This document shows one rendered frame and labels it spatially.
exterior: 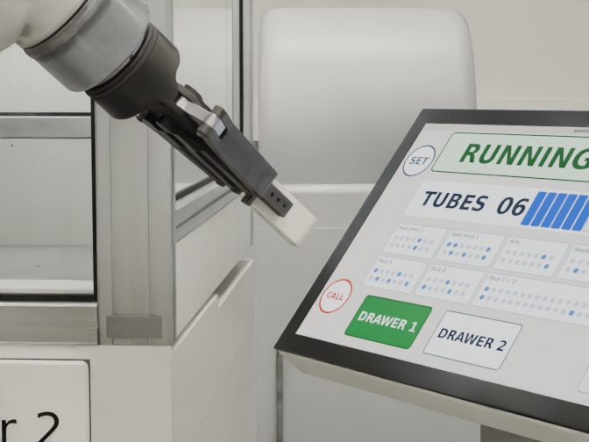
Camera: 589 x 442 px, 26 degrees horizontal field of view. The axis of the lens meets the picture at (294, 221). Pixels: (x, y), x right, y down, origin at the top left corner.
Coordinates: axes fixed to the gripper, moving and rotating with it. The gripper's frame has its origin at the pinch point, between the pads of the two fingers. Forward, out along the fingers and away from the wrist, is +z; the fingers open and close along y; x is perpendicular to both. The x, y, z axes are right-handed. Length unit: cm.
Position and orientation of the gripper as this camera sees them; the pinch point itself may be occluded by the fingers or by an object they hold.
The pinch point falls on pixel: (279, 209)
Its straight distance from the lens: 109.5
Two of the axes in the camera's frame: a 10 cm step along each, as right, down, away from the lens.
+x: -5.8, 7.9, -2.0
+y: -5.2, -1.7, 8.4
